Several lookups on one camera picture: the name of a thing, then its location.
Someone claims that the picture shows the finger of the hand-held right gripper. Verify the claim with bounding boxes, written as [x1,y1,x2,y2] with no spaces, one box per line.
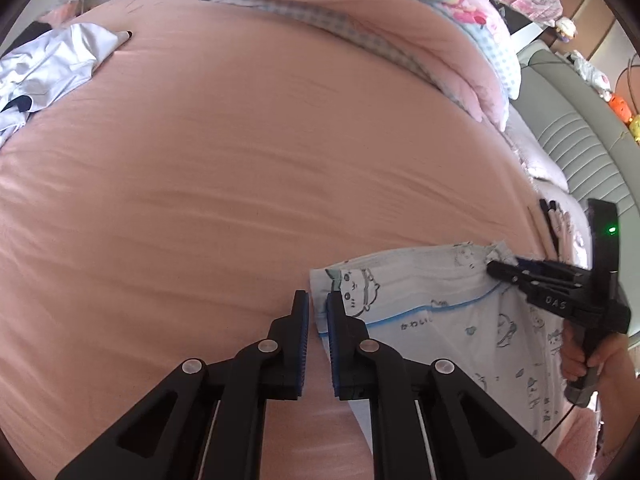
[514,257,592,282]
[486,259,592,289]

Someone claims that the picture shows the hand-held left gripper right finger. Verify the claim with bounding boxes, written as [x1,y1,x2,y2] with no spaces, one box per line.
[325,290,573,480]

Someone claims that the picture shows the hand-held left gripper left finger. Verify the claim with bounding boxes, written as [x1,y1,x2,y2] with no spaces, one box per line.
[55,290,308,480]

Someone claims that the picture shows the cartoon printed pajama pants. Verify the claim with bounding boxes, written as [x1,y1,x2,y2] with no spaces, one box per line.
[309,241,571,441]

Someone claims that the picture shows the white satin garment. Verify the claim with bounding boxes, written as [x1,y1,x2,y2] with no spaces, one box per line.
[0,22,133,148]

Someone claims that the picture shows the person's right forearm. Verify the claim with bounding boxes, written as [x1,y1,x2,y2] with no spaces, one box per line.
[595,332,633,466]

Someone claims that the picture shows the person's right hand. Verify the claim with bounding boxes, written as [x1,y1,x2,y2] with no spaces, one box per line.
[560,329,599,381]

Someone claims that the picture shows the folded white navy garment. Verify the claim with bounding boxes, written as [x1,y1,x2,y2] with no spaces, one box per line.
[537,199,576,266]

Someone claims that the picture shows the grey padded headboard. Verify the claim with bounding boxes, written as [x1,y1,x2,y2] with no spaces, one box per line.
[512,42,640,341]

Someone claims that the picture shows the orange plush toy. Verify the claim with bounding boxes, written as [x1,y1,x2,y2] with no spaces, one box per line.
[607,92,631,118]

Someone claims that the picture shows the pink fluffy pajamas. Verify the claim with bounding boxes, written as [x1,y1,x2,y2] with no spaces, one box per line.
[542,405,603,480]

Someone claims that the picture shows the large white plush toy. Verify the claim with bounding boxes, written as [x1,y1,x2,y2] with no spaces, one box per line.
[570,52,611,93]

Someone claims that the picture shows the pink bed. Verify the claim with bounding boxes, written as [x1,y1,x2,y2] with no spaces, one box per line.
[0,0,596,480]

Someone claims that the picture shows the pink printed cloth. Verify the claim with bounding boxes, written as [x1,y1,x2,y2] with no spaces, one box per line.
[480,0,563,28]

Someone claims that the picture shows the black cable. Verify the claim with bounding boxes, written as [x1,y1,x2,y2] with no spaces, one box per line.
[540,400,576,453]

